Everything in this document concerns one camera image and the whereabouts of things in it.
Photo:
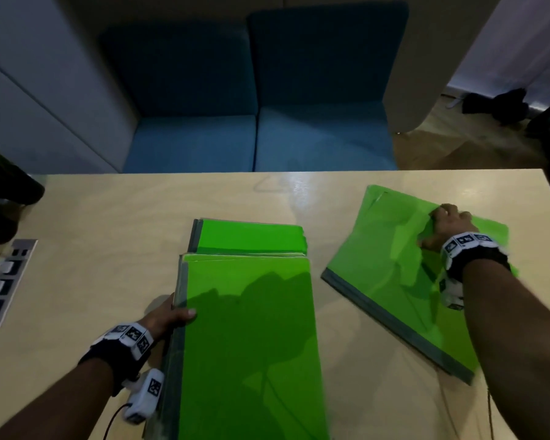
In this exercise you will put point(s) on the person's left forearm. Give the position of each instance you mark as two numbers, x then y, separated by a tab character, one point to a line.
55	403

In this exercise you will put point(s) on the white curtain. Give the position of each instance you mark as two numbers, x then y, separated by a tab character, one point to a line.
522	41

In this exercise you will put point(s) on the person's right forearm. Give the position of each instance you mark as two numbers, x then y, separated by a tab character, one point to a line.
518	343

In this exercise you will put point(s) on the black metal door frame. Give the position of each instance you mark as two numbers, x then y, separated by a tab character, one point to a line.
547	114

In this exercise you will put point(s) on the person's left hand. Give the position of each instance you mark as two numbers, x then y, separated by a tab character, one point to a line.
165	316

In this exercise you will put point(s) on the black marker wristband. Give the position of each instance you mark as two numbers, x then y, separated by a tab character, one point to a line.
479	256
114	357

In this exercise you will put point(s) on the blue fabric sofa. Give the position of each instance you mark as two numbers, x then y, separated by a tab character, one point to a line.
192	142

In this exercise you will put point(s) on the black object on floor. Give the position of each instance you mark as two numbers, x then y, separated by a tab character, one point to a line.
499	107

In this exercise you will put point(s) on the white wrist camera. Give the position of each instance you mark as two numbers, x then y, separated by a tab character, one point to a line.
451	295
144	398

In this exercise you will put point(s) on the plain light green folder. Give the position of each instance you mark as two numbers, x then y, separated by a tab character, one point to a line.
385	279

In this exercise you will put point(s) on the person's right hand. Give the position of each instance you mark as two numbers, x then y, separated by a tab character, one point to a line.
447	229

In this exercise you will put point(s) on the stack of green folders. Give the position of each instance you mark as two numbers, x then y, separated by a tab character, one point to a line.
247	352

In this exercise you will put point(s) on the grey power socket panel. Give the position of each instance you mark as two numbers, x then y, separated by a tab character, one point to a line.
20	261

